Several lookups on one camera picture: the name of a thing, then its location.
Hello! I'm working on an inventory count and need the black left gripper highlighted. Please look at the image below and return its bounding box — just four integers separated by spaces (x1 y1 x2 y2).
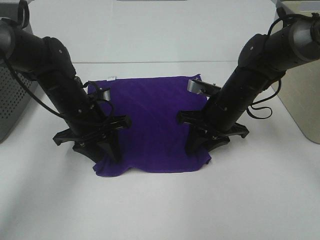
53 115 132 163

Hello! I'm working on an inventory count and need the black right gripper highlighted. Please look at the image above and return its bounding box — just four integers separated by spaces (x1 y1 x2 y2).
176 110 249 155

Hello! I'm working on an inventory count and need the purple towel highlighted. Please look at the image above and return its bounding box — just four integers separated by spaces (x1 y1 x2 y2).
93 76 211 177

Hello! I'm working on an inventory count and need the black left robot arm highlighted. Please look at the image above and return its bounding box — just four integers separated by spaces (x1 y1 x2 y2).
0 19 132 163

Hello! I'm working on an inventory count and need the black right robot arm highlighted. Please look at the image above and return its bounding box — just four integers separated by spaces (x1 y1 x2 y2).
176 13 320 155

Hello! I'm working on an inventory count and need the grey perforated plastic basket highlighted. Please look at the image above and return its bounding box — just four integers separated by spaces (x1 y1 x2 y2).
0 17 40 144

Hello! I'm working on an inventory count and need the beige bin with grey rim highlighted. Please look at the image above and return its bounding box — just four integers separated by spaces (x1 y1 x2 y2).
271 0 320 144

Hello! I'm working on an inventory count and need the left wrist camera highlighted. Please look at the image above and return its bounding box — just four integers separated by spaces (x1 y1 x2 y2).
88 87 111 101

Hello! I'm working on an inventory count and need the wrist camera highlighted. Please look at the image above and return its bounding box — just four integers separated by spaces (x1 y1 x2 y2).
187 78 221 97
88 87 111 101

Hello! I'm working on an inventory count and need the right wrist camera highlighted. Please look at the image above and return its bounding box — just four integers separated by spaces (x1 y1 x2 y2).
187 78 221 97

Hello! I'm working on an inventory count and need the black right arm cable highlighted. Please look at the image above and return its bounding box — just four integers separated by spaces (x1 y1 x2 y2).
246 4 320 121

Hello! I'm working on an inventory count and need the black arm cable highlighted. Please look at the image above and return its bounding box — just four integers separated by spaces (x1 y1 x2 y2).
0 0 116 121
246 4 320 121

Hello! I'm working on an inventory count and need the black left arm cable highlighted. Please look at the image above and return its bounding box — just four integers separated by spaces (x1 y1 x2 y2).
0 0 116 121

